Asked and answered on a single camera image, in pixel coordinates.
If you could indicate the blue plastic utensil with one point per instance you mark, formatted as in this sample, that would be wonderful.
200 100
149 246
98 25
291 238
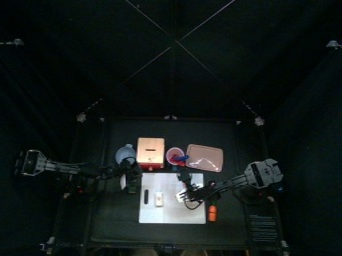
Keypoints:
182 159

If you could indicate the orange toy carrot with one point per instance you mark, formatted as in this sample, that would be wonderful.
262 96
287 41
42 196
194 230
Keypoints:
213 213

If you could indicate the black flat strip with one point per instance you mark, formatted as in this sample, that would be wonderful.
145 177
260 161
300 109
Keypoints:
146 196

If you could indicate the pale blue bowl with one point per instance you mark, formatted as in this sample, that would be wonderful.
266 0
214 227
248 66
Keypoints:
125 154

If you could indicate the red plastic cup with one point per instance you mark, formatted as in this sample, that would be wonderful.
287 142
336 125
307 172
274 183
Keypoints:
172 154

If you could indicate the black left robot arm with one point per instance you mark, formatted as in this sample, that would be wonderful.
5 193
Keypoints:
58 165

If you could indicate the white toy rice block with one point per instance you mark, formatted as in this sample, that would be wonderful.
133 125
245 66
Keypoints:
160 195

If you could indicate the red plastic utensil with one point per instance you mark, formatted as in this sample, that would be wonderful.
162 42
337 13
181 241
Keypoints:
176 156

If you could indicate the wooden box with red sides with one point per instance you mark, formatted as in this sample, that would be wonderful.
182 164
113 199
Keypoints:
150 148

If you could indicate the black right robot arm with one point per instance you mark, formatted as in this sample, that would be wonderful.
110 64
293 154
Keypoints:
262 173

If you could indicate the silver frame clamp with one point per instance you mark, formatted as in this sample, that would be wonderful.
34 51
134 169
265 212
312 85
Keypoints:
333 44
18 42
81 116
260 120

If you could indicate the pink plastic tray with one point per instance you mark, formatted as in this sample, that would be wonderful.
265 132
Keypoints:
205 156

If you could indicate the white printed label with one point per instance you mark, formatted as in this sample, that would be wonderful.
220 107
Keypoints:
262 228

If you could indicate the white cutting board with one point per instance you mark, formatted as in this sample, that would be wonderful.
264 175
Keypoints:
174 213

